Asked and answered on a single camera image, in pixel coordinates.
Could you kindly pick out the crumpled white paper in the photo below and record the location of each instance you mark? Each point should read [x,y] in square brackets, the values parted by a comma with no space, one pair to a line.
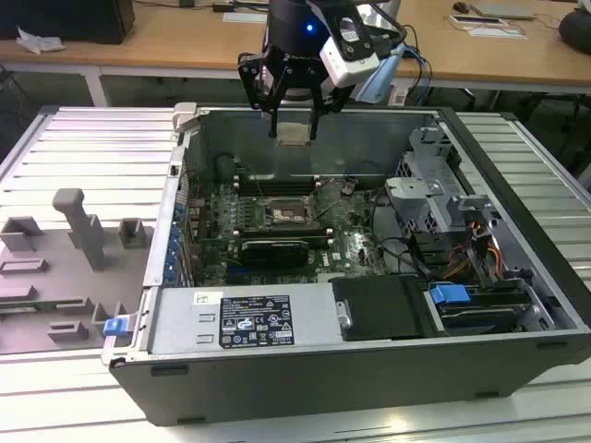
[39,41]

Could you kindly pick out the pale blue teach pendant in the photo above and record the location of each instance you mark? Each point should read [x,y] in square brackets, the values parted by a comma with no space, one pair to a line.
[381,78]

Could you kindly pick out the small square silver CPU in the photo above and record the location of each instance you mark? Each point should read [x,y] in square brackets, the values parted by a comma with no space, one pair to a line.
[293,134]

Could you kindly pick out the black plastic drive shroud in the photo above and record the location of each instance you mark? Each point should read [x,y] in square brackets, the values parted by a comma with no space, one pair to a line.
[378,307]

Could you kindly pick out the white wrist camera black face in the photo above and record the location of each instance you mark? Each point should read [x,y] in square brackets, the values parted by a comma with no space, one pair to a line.
[344,64]

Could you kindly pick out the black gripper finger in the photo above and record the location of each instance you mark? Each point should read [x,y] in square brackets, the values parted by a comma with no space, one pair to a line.
[316,92]
[253,83]

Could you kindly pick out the CPU socket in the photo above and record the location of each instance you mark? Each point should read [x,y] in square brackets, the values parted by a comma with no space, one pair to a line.
[284,214]

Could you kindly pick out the black round bag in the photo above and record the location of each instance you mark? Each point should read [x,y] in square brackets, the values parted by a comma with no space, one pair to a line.
[577,30]

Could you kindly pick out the black graphics card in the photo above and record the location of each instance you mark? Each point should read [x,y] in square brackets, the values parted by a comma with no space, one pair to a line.
[272,253]

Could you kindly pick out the grey parts rack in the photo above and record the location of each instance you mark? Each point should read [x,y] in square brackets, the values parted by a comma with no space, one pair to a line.
[69,277]

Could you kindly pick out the silver power supply with label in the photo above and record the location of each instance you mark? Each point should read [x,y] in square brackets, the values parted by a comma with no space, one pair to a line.
[180,323]

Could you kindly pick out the grey laptop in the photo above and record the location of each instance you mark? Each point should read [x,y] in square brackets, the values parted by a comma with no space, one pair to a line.
[503,9]

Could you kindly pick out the blue case latch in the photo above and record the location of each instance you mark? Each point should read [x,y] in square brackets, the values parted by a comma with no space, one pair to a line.
[114,326]

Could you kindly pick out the open black PC case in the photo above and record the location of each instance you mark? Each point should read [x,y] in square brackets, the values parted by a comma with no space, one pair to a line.
[323,383]

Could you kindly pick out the green motherboard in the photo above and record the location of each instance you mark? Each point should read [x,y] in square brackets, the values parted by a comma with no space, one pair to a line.
[351,249]

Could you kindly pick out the wooden desk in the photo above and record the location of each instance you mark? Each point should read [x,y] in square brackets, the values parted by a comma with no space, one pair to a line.
[184,46]

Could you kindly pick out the white label tag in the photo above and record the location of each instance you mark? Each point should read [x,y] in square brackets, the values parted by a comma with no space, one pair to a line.
[399,97]

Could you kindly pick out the white flat device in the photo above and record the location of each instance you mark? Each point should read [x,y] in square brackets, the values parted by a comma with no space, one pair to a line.
[475,20]

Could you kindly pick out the grey metal drive cage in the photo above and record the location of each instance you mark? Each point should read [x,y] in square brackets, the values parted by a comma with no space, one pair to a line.
[415,203]

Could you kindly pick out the white paper sheet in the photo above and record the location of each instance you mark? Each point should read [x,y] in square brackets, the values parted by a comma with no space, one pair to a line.
[501,33]

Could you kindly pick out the black computer mouse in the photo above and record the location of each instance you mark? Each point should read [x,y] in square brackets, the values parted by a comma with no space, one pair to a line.
[461,7]

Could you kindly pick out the blue expansion slot clip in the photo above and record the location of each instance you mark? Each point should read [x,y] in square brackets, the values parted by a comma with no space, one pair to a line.
[170,270]
[174,241]
[178,210]

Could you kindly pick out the grey metal bay bracket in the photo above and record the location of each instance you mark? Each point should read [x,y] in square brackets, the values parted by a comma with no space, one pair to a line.
[503,231]

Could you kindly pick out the black box on desk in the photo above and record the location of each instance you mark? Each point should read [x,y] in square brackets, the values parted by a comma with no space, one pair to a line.
[69,18]

